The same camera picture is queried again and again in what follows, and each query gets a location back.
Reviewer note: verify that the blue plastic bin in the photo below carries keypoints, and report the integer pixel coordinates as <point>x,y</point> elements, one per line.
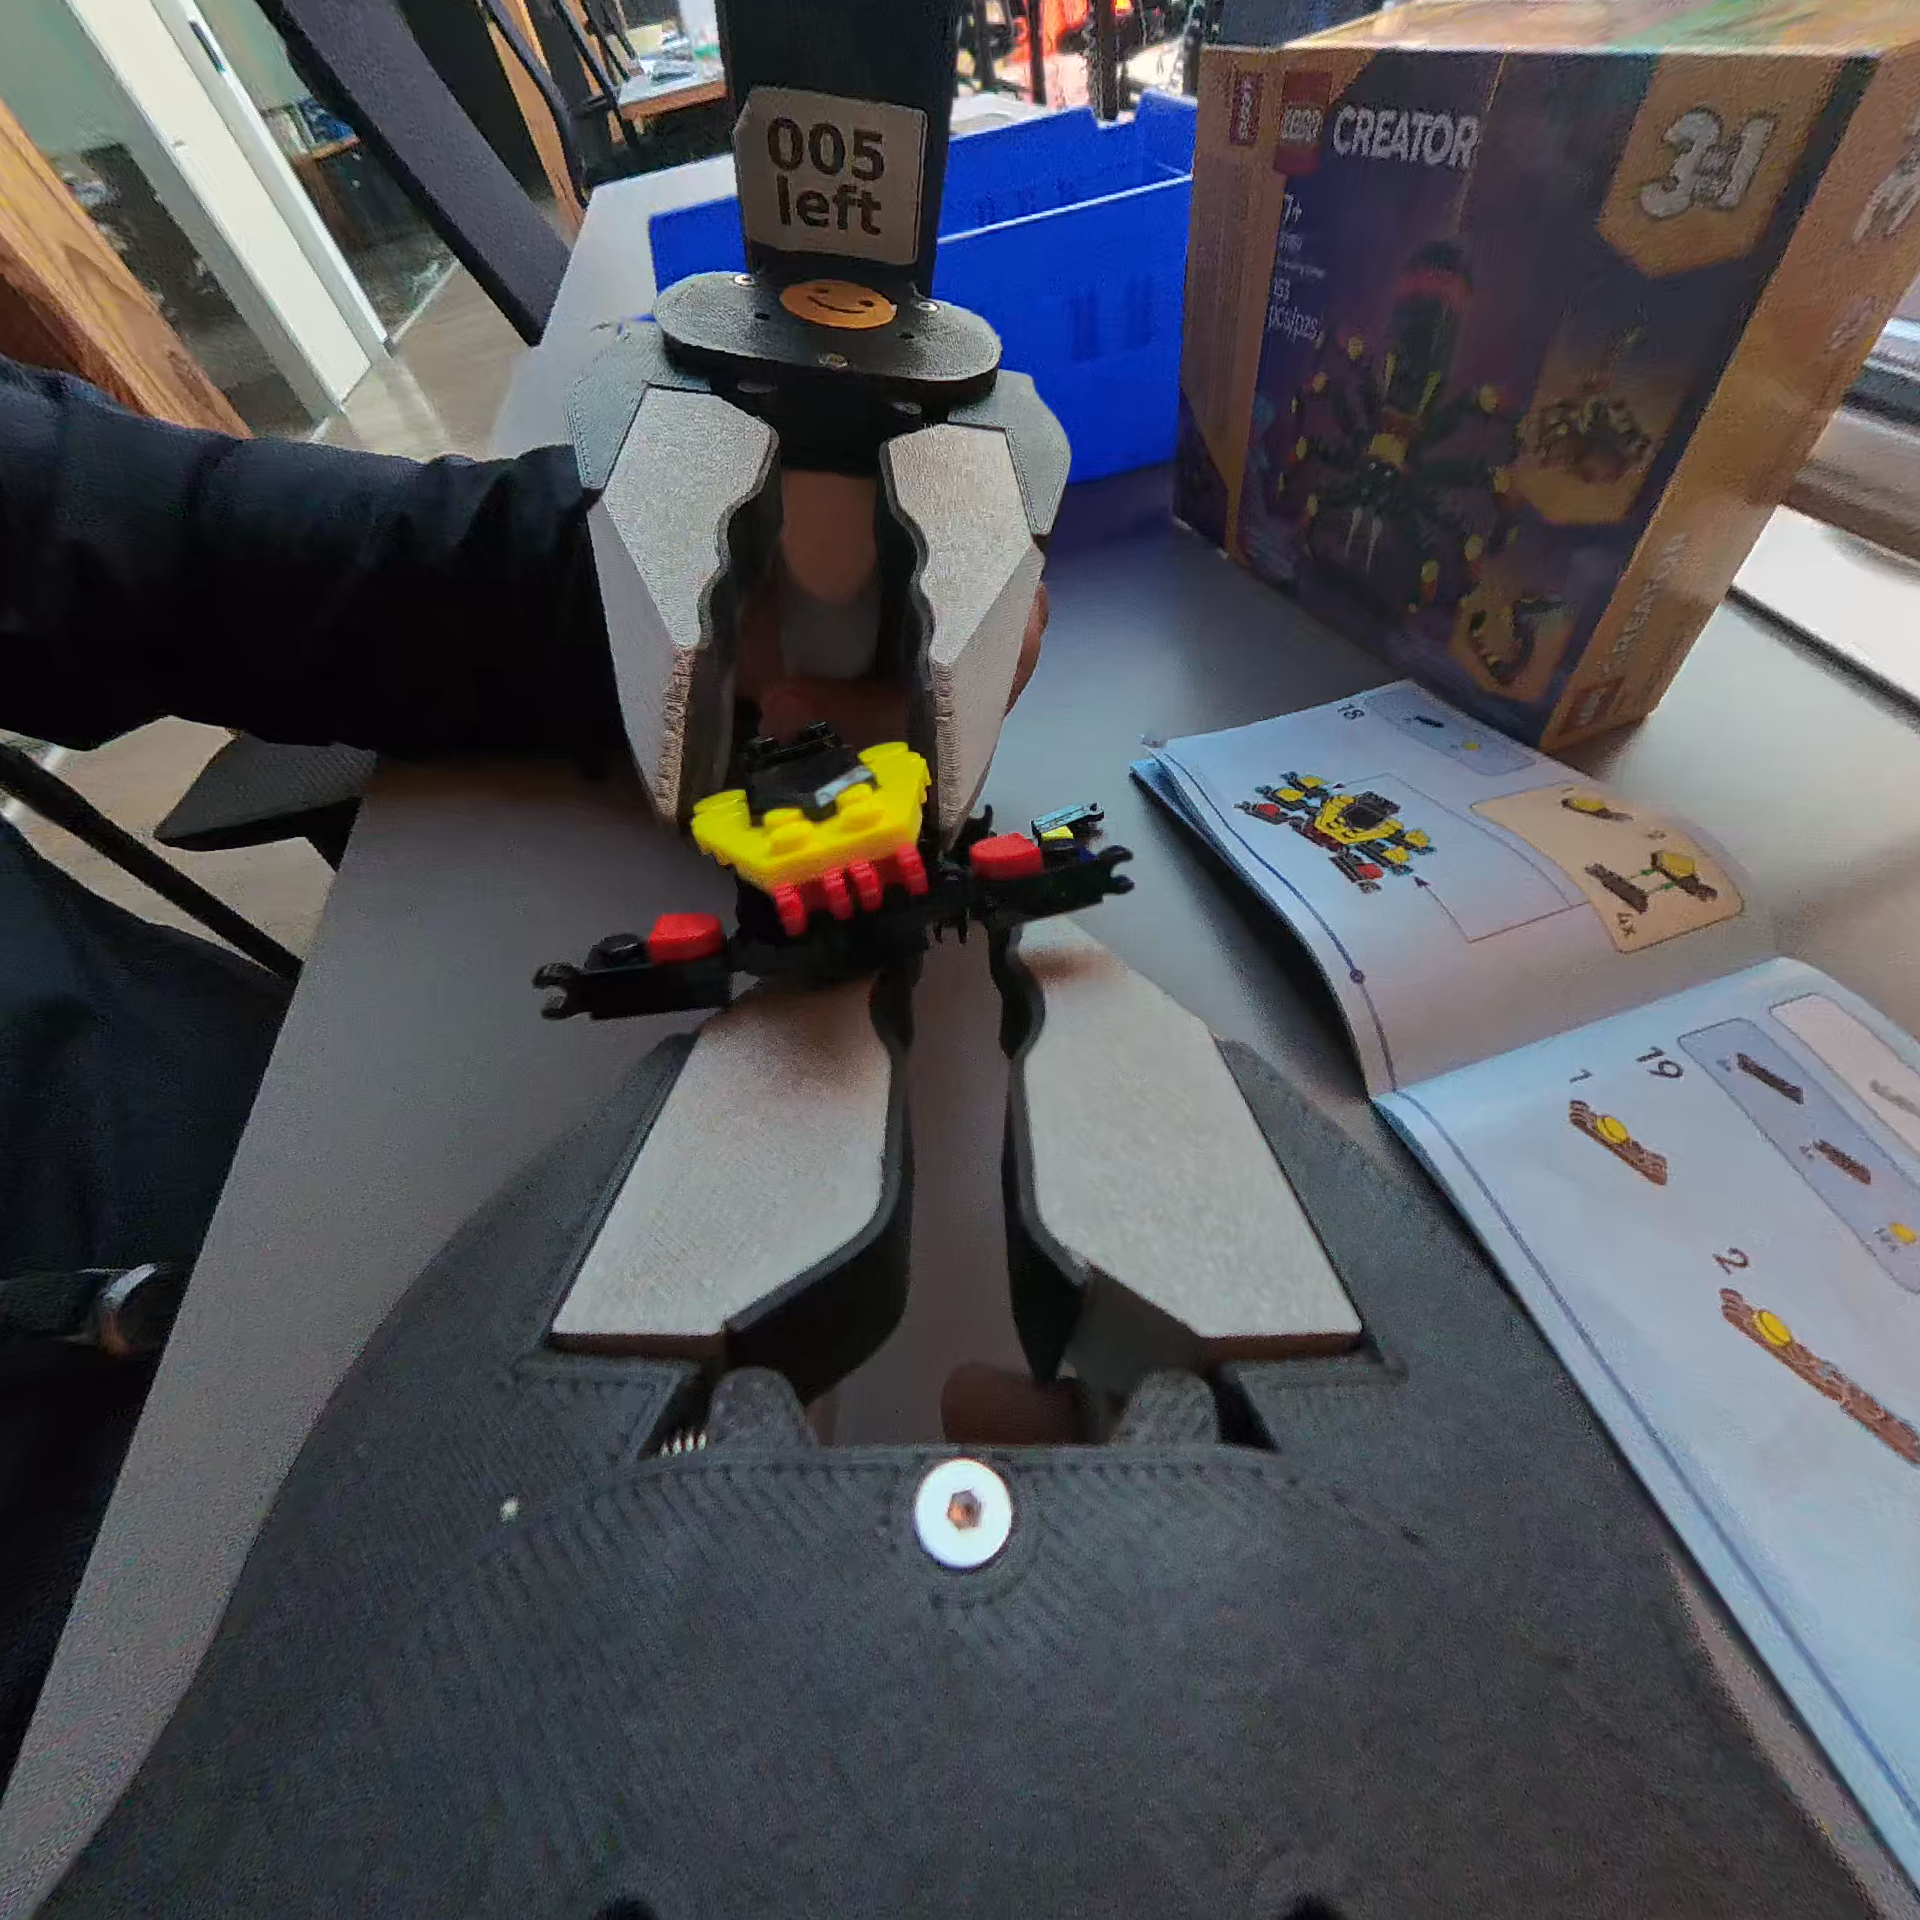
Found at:
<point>1080,271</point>

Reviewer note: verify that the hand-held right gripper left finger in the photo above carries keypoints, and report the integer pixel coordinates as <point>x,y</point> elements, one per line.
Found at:
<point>720,1185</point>

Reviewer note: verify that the person's left forearm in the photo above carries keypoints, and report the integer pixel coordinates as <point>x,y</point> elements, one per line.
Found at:
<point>300,570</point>

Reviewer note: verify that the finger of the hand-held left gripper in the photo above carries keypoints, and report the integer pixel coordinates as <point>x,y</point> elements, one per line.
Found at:
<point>974,556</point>
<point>668,524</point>

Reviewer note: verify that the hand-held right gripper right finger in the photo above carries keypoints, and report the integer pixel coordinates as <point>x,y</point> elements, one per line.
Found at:
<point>1170,1185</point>

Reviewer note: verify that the person's dark clothed body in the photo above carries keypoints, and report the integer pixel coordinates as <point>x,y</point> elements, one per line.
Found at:
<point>105,1081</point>

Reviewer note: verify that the person's left hand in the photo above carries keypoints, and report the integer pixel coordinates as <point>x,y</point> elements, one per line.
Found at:
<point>796,702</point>

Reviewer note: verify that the lego instruction booklet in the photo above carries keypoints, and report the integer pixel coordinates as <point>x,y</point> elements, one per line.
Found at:
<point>1650,1202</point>

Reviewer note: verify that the lego set box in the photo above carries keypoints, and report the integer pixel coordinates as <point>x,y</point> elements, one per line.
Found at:
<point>1499,375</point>

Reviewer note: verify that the yellow black red lego model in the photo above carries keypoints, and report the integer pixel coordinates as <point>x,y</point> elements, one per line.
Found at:
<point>809,863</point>

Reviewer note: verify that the white board base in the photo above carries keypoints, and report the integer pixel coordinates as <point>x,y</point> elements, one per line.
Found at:
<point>1846,617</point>

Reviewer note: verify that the black office chair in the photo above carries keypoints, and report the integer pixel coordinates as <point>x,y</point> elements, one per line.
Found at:
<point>271,797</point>
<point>434,182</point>

